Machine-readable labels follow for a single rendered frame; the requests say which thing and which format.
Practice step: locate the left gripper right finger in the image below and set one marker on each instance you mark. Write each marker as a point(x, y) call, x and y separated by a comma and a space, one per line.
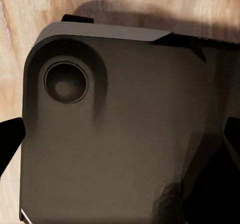
point(232, 133)

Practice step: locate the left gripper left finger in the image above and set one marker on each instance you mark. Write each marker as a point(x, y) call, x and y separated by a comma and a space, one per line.
point(12, 133)

